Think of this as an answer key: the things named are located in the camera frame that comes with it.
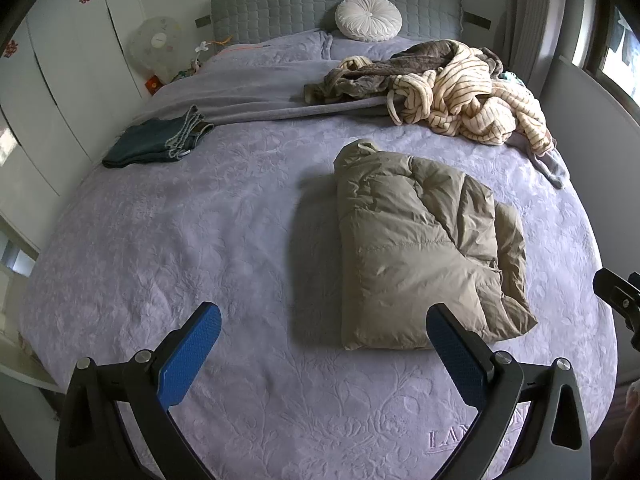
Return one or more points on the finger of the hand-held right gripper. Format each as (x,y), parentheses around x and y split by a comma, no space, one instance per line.
(612,287)

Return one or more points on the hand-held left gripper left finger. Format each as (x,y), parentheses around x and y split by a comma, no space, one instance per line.
(190,355)

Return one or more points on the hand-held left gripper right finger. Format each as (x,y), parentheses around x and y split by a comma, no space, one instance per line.
(457,355)

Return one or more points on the beige puffer jacket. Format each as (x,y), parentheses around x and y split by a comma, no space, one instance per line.
(415,245)

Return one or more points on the bed with purple cover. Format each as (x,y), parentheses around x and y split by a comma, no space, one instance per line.
(200,235)

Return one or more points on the grey cloth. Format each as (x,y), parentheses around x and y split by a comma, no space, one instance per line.
(552,167)

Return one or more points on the white side table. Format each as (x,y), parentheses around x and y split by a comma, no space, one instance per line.
(20,360)

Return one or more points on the folded dark green jeans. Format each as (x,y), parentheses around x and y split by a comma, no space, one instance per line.
(145,142)

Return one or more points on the cream striped robe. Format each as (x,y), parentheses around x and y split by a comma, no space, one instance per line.
(475,105)

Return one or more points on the window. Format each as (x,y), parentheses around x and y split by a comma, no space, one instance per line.
(615,45)

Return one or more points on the small red box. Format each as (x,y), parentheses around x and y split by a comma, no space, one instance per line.
(153,84)

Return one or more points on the grey curtain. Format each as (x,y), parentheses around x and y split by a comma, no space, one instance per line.
(535,20)

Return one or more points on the olive brown garment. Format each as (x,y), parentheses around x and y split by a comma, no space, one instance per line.
(360,80)

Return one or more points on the white wardrobe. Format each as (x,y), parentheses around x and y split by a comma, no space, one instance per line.
(60,85)

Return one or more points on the white electric fan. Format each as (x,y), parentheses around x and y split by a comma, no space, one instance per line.
(157,40)

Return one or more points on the round white cushion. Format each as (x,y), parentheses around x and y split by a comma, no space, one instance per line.
(368,18)

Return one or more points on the grey quilted headboard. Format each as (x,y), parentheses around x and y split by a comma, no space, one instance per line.
(280,5)

